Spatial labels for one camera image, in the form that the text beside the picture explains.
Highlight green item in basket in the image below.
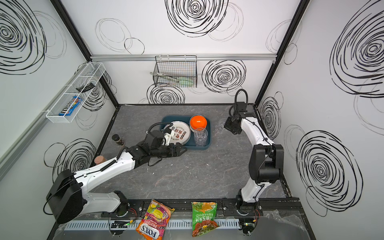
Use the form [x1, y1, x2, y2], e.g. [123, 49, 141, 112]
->
[177, 77, 195, 87]

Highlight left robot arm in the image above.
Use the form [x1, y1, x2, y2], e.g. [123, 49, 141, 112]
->
[46, 130, 188, 224]

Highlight black wire basket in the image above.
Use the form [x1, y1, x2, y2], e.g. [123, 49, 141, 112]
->
[150, 55, 198, 88]

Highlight pink capped bottle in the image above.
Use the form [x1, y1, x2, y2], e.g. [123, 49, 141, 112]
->
[94, 156, 107, 165]

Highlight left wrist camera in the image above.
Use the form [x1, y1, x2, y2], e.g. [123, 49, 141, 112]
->
[164, 128, 175, 146]

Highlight white wire shelf basket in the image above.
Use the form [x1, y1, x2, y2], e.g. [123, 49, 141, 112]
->
[46, 62, 106, 124]

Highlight small dark spice bottle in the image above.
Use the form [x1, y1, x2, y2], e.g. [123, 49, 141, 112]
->
[112, 134, 125, 146]

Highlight blue M&M's candy bag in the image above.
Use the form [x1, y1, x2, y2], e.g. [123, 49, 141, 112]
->
[59, 97, 83, 117]

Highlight white slotted cable duct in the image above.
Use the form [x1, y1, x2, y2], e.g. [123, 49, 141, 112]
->
[64, 219, 241, 231]

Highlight green snack bag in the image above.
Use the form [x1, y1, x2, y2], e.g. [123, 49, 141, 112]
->
[192, 202, 219, 237]

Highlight clear drinking glass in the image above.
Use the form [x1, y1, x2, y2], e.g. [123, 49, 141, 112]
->
[194, 128, 208, 147]

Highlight teal plastic bin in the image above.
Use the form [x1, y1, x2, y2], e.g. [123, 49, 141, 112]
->
[162, 115, 212, 151]

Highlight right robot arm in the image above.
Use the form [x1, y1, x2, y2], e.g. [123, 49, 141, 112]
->
[224, 102, 284, 216]

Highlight orange plastic bowl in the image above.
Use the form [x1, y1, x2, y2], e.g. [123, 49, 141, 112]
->
[189, 115, 208, 131]

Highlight Fox's fruits candy bag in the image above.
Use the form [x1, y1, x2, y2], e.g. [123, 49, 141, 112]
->
[136, 200, 175, 240]

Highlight black remote in shelf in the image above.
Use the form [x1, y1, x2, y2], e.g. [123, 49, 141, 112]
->
[76, 83, 95, 94]

